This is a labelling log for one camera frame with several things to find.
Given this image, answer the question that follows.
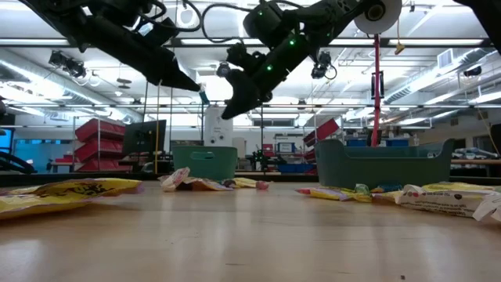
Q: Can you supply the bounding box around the red plastic bin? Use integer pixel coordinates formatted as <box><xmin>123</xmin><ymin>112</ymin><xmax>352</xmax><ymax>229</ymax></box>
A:
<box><xmin>302</xmin><ymin>117</ymin><xmax>341</xmax><ymax>145</ymax></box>

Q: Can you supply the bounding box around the red storage bin rack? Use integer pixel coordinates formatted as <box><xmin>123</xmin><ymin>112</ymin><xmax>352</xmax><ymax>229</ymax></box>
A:
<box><xmin>74</xmin><ymin>118</ymin><xmax>134</xmax><ymax>172</ymax></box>

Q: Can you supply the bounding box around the black curved hose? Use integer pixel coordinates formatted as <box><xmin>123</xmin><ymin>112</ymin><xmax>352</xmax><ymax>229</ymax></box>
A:
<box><xmin>0</xmin><ymin>150</ymin><xmax>38</xmax><ymax>175</ymax></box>

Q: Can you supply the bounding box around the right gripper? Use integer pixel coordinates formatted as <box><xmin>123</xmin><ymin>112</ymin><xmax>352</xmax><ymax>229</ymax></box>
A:
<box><xmin>220</xmin><ymin>32</ymin><xmax>315</xmax><ymax>121</ymax></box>

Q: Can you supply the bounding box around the white air vent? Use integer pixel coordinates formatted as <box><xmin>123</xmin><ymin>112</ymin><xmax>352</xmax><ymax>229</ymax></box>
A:
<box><xmin>436</xmin><ymin>48</ymin><xmax>456</xmax><ymax>71</ymax></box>

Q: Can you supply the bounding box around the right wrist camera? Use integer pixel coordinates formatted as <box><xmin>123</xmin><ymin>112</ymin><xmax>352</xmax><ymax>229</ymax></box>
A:
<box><xmin>225</xmin><ymin>42</ymin><xmax>268</xmax><ymax>76</ymax></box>

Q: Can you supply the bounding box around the black camera with cable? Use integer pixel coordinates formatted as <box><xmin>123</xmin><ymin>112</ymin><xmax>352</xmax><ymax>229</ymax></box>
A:
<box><xmin>310</xmin><ymin>50</ymin><xmax>339</xmax><ymax>81</ymax></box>

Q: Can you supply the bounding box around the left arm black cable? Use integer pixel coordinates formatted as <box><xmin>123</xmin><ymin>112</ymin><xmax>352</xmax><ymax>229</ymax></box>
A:
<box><xmin>136</xmin><ymin>0</ymin><xmax>204</xmax><ymax>33</ymax></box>

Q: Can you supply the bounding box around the thin black cable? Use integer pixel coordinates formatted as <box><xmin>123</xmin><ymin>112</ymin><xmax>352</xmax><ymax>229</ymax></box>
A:
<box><xmin>141</xmin><ymin>80</ymin><xmax>150</xmax><ymax>132</ymax></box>

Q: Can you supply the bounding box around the black frame beam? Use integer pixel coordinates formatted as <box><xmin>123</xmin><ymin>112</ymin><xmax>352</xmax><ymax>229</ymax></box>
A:
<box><xmin>0</xmin><ymin>37</ymin><xmax>501</xmax><ymax>49</ymax></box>

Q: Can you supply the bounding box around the black dome camera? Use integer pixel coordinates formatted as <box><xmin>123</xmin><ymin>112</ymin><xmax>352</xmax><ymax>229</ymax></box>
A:
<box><xmin>215</xmin><ymin>60</ymin><xmax>232</xmax><ymax>79</ymax></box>

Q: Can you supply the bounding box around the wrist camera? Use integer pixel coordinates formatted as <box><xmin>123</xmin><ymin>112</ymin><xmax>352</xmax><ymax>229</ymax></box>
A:
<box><xmin>132</xmin><ymin>15</ymin><xmax>180</xmax><ymax>51</ymax></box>
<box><xmin>225</xmin><ymin>42</ymin><xmax>268</xmax><ymax>76</ymax></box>

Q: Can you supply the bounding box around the black computer monitor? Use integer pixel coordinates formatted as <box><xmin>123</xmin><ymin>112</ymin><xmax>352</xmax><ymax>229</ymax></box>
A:
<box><xmin>121</xmin><ymin>119</ymin><xmax>168</xmax><ymax>157</ymax></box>

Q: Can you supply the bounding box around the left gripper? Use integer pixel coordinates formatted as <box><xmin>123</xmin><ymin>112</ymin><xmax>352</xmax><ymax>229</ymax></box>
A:
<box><xmin>80</xmin><ymin>15</ymin><xmax>203</xmax><ymax>94</ymax></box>

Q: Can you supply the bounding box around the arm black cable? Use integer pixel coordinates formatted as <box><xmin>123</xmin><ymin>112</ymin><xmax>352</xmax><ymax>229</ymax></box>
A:
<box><xmin>136</xmin><ymin>0</ymin><xmax>204</xmax><ymax>33</ymax></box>
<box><xmin>200</xmin><ymin>2</ymin><xmax>259</xmax><ymax>45</ymax></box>

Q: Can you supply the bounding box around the blue storage bin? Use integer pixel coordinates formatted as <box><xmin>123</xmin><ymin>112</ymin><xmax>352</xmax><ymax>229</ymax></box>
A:
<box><xmin>276</xmin><ymin>163</ymin><xmax>315</xmax><ymax>175</ymax></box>

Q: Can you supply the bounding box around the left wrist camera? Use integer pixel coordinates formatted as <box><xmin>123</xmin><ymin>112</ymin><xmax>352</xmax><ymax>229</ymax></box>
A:
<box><xmin>132</xmin><ymin>15</ymin><xmax>180</xmax><ymax>51</ymax></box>

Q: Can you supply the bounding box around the dark teal plastic bin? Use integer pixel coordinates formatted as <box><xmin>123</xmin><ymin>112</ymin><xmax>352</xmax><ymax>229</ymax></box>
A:
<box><xmin>313</xmin><ymin>137</ymin><xmax>456</xmax><ymax>191</ymax></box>

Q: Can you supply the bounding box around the white cylindrical tank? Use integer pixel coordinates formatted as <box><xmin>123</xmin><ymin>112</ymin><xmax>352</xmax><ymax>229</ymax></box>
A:
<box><xmin>204</xmin><ymin>106</ymin><xmax>235</xmax><ymax>149</ymax></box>

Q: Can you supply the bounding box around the light teal plastic bin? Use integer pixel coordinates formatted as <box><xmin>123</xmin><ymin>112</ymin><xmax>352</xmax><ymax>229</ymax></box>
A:
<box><xmin>171</xmin><ymin>146</ymin><xmax>239</xmax><ymax>182</ymax></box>

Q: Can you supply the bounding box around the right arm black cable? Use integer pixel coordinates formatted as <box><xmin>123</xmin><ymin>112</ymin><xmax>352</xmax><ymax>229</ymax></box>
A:
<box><xmin>200</xmin><ymin>2</ymin><xmax>259</xmax><ymax>45</ymax></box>

